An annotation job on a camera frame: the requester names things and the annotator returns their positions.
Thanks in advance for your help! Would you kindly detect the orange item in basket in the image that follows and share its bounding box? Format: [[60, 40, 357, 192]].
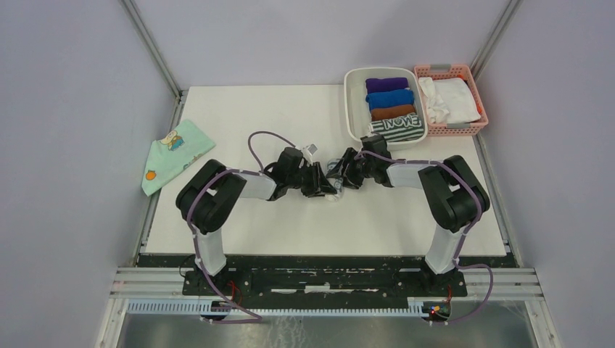
[[456, 73, 483, 116]]

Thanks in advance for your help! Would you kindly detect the white slotted cable duct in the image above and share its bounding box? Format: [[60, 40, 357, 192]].
[[126, 299, 428, 318]]

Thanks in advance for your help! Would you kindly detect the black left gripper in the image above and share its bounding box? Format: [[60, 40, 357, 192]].
[[287, 162, 337, 198]]

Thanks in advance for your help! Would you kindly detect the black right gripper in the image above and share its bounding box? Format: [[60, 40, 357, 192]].
[[326, 147, 375, 191]]

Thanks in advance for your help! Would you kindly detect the white cloth in basket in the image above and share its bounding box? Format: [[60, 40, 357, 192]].
[[418, 77, 481, 124]]

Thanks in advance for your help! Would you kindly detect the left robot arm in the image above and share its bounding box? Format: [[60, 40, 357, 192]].
[[176, 147, 338, 295]]

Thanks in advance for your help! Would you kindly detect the blue patterned towel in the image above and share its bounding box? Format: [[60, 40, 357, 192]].
[[326, 159, 344, 202]]

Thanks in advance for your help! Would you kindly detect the aluminium frame rail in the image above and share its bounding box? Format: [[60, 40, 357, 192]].
[[93, 1, 186, 347]]

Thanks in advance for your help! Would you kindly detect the purple rolled towel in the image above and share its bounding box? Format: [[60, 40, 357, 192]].
[[366, 77, 410, 94]]

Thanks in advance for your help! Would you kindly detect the brown rolled towel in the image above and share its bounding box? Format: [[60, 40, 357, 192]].
[[371, 104, 416, 122]]

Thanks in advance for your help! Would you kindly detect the pink plastic basket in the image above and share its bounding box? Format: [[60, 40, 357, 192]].
[[414, 64, 489, 136]]

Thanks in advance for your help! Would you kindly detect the mint green cartoon towel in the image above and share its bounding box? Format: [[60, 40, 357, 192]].
[[141, 120, 216, 196]]

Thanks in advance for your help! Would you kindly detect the blue rolled towel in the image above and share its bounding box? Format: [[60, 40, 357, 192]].
[[365, 89, 415, 110]]

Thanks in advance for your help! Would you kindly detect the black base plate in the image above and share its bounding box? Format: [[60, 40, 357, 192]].
[[135, 253, 468, 311]]

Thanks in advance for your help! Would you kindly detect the white plastic tub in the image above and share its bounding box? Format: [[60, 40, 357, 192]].
[[344, 67, 428, 150]]

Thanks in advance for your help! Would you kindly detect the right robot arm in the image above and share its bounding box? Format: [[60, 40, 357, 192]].
[[326, 134, 490, 296]]

